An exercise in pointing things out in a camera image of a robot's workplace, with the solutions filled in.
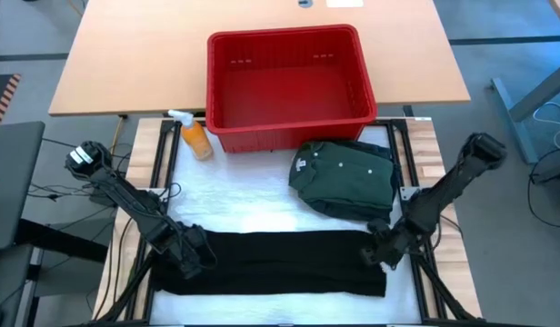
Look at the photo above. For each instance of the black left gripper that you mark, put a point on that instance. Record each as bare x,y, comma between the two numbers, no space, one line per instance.
191,247

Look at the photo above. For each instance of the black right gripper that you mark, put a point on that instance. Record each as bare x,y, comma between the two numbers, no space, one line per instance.
391,243

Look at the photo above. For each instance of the green button shirt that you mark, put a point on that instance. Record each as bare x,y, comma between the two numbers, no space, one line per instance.
343,177

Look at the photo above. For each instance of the black knit sweater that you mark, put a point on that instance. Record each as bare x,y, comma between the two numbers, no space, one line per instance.
284,263

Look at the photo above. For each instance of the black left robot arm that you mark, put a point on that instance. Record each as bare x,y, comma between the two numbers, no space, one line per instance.
125,195

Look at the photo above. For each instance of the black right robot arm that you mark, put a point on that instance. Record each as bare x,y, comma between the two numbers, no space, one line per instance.
448,186

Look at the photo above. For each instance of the orange round object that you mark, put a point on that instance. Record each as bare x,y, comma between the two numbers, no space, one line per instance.
197,141

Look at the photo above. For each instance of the red ribbed plastic bin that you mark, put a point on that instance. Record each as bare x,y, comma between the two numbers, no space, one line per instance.
284,95

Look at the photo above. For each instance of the grey metal table leg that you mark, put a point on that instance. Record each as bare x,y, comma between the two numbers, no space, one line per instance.
534,95

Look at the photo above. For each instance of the white paper sheet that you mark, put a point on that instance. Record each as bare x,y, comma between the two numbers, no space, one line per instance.
344,2

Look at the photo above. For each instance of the black yellow striped mat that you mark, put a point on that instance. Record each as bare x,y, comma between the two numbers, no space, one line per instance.
5,97

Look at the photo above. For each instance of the black aluminium table frame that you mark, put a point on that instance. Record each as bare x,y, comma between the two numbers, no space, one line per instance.
143,290

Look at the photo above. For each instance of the grey metal base plate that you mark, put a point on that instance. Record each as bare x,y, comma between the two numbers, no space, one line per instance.
408,193

